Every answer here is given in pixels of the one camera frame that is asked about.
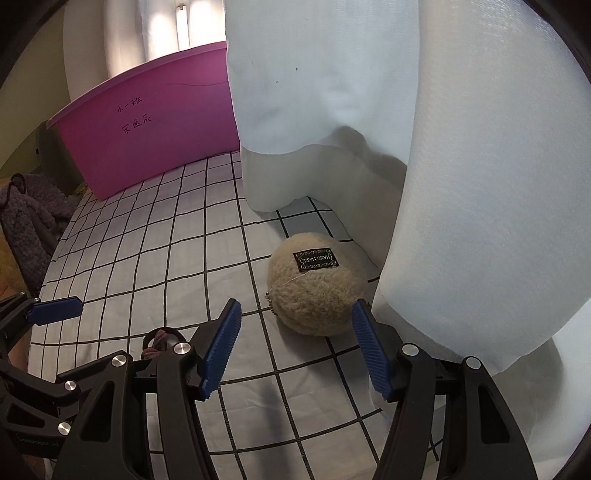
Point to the white black checked cloth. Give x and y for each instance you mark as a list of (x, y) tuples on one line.
[(184, 258)]

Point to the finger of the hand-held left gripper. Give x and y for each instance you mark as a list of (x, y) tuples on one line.
[(27, 397), (55, 309)]

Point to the beige fluffy pouch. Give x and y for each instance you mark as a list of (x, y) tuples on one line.
[(314, 295)]

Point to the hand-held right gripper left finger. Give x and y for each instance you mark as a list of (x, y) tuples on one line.
[(221, 350)]

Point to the pink plastic bin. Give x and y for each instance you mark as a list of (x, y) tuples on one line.
[(152, 138)]

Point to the white curtain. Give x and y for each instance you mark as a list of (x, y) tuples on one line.
[(369, 92)]

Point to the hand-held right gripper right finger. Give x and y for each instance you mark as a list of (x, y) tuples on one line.
[(371, 350)]

